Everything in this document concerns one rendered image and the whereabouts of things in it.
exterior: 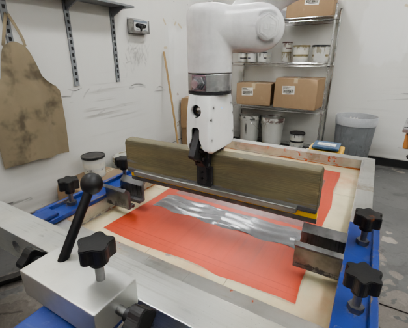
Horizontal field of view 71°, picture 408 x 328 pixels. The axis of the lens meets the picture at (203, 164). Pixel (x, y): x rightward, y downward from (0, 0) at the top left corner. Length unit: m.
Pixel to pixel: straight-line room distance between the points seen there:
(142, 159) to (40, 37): 2.12
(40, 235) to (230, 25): 0.44
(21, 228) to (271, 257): 0.43
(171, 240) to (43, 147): 2.09
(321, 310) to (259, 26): 0.43
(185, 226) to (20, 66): 2.06
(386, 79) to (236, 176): 3.70
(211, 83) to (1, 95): 2.07
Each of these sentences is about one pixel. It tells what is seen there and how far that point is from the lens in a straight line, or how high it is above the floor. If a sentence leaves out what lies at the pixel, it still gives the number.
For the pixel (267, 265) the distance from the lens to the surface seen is 0.55.
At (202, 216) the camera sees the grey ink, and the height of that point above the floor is 0.96.
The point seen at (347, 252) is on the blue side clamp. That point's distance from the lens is 0.55.
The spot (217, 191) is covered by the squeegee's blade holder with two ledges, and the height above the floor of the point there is 1.07.
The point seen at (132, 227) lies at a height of 0.96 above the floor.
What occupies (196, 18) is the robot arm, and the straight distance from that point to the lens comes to 0.49.
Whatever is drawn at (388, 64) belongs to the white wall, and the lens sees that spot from 4.12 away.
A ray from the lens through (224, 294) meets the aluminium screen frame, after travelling 0.44.
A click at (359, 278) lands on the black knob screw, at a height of 1.06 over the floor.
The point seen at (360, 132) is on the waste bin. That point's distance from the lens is 3.69.
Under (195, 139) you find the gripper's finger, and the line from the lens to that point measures 0.49.
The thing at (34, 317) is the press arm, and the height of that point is 1.04.
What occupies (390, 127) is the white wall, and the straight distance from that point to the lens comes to 4.21.
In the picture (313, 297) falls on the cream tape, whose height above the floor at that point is 0.96.
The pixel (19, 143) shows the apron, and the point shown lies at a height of 0.71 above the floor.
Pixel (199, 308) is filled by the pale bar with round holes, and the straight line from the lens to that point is 0.36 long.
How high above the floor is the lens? 1.30
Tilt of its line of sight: 20 degrees down
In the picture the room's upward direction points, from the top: straight up
